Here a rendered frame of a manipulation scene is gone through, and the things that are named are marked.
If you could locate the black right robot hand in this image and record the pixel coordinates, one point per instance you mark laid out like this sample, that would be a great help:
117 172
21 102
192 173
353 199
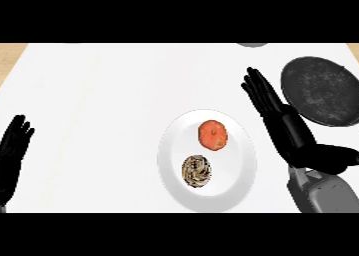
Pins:
290 133

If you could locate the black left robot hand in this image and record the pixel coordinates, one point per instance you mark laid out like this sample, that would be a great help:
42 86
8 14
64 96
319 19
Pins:
5 156

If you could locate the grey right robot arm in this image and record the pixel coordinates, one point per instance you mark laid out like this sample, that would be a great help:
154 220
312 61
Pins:
322 193

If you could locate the dark grey frying pan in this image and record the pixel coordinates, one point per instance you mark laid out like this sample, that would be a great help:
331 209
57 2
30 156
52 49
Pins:
324 91

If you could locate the white oval plate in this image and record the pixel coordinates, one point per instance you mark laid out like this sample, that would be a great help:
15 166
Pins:
207 161

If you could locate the grey round object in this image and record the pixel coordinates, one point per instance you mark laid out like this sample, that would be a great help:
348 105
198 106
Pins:
252 44

